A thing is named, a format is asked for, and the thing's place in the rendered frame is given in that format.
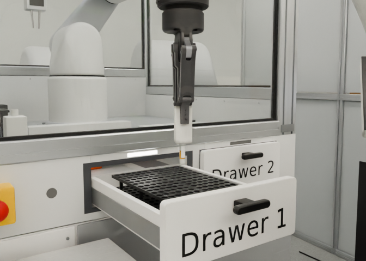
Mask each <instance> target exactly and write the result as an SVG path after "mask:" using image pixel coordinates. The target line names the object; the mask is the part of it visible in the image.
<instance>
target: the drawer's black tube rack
mask: <svg viewBox="0 0 366 261"><path fill-rule="evenodd" d="M112 178H113V179H115V180H118V181H119V187H116V188H118V189H120V190H122V191H124V192H126V193H128V194H130V195H131V196H133V197H135V198H137V199H139V200H141V201H143V202H144V203H146V204H148V205H151V206H152V207H154V208H156V209H158V210H160V203H161V201H159V200H158V197H161V196H166V195H172V194H175V193H181V192H186V191H192V190H200V189H203V188H207V187H213V186H218V185H224V184H229V183H231V182H228V181H225V180H222V179H218V178H215V177H212V176H209V175H206V174H203V173H199V172H196V171H193V170H190V169H187V168H183V167H180V166H171V167H164V168H157V169H149V170H144V171H137V172H129V173H122V174H114V175H112ZM123 183H124V184H126V185H125V186H123Z"/></svg>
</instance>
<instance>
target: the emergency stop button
mask: <svg viewBox="0 0 366 261"><path fill-rule="evenodd" d="M8 213H9V208H8V206H7V204H6V203H5V202H3V201H0V222H2V221H3V220H5V219H6V217H7V216H8Z"/></svg>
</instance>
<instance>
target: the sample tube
mask: <svg viewBox="0 0 366 261"><path fill-rule="evenodd" d="M185 145H186V144H179V160H180V164H181V165H184V164H185Z"/></svg>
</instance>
